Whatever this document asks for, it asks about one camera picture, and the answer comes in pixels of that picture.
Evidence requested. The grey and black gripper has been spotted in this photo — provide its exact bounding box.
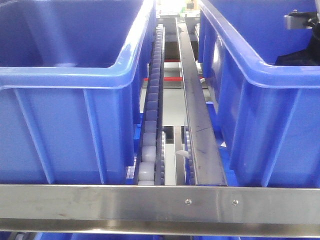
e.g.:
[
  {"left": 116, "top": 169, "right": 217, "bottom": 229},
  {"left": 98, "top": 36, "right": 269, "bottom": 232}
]
[{"left": 274, "top": 9, "right": 320, "bottom": 66}]

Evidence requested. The blue bin right rack middle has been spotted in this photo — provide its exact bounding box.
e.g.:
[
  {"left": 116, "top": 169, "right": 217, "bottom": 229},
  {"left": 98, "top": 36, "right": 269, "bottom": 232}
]
[{"left": 198, "top": 0, "right": 320, "bottom": 188}]

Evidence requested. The blue bin rack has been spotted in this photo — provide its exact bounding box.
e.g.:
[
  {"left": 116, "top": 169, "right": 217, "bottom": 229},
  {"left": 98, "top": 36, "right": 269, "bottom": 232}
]
[
  {"left": 0, "top": 0, "right": 156, "bottom": 184},
  {"left": 198, "top": 0, "right": 320, "bottom": 188}
]

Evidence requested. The white roller track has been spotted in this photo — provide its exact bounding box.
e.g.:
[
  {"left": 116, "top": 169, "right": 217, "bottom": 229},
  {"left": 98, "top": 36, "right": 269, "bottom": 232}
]
[{"left": 135, "top": 24, "right": 166, "bottom": 186}]

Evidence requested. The right steel rack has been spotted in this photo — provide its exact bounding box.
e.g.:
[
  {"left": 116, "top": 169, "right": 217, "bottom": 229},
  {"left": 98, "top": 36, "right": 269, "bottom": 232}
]
[{"left": 0, "top": 184, "right": 320, "bottom": 238}]

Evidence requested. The blue bin right rack left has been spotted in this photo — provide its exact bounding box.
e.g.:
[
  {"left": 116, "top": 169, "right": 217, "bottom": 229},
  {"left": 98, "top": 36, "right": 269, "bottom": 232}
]
[{"left": 0, "top": 0, "right": 156, "bottom": 184}]

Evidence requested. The steel divider rail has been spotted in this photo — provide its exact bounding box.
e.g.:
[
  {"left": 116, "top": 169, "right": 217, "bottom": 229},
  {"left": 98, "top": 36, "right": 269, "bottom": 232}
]
[{"left": 175, "top": 18, "right": 228, "bottom": 187}]

